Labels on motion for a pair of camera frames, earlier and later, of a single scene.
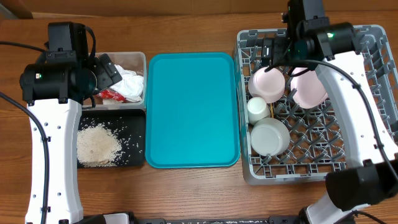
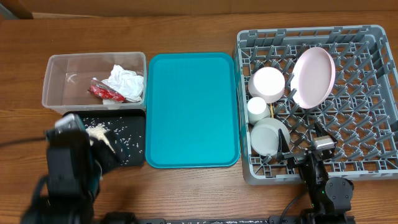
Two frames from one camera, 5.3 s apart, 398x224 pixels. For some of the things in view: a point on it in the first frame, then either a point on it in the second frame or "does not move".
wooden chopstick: [272, 111] does not move
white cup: [257, 109] does not move
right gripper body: [280, 50] to [298, 157]
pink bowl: [269, 85] does not move
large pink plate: [311, 93] does not move
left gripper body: [102, 76] to [103, 155]
